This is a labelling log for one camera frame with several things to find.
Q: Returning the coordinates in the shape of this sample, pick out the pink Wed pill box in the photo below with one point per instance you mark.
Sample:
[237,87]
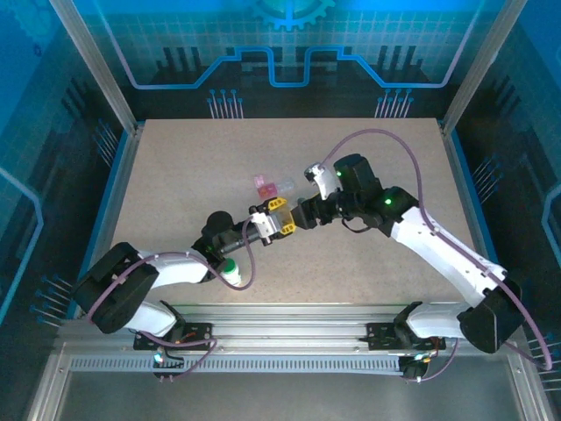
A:
[266,191]

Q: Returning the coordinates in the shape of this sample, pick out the clear Mon pill box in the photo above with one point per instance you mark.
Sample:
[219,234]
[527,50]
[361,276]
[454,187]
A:
[279,187]

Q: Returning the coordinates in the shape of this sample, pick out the white pill bottle green cap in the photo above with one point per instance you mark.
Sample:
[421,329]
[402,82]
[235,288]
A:
[231,274]

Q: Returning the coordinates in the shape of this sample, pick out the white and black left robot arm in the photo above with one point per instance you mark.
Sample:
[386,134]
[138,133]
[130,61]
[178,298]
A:
[175,267]

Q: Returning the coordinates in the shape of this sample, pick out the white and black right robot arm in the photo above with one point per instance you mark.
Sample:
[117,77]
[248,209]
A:
[442,250]

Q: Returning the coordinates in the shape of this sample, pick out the black power connector block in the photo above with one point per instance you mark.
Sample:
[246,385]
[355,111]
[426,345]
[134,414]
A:
[164,357]
[414,370]

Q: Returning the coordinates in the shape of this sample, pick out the grey metal shelf panel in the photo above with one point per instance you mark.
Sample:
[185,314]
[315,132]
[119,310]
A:
[285,399]

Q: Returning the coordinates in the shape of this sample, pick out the aluminium frame beam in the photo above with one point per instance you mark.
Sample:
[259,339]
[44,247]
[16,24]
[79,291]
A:
[285,326]

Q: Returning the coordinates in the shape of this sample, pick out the aluminium side rail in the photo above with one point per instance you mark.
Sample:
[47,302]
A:
[120,188]
[456,166]

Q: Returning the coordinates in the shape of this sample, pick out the aluminium upright post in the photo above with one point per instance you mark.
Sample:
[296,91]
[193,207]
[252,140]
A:
[482,66]
[96,70]

